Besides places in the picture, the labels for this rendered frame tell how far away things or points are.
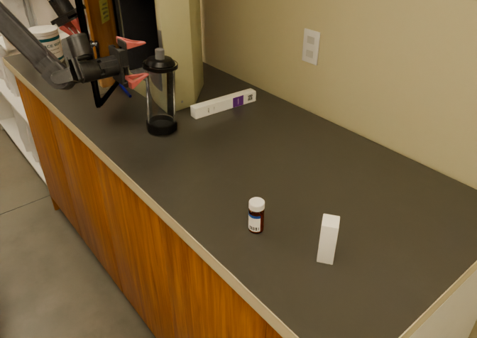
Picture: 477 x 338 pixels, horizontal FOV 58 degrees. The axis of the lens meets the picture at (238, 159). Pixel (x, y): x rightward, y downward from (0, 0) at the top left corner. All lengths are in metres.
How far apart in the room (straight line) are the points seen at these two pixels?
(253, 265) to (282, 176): 0.35
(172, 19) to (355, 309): 1.03
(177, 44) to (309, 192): 0.68
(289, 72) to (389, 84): 0.42
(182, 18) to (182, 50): 0.11
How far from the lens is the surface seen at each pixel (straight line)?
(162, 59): 1.36
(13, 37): 1.32
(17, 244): 2.64
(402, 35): 1.34
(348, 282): 0.95
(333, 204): 1.14
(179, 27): 1.49
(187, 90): 1.58
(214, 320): 1.24
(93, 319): 2.15
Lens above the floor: 1.64
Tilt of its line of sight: 33 degrees down
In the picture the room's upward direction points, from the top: straight up
